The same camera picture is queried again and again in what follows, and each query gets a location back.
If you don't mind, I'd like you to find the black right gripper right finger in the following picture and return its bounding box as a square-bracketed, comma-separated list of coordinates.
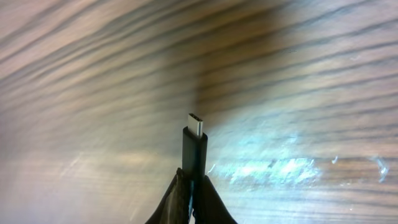
[193, 175, 237, 224]

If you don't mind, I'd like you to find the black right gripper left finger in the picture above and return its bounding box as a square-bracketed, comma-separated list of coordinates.
[146, 168, 192, 224]

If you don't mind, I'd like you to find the black USB charging cable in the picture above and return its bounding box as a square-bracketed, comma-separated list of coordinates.
[182, 113, 208, 224]

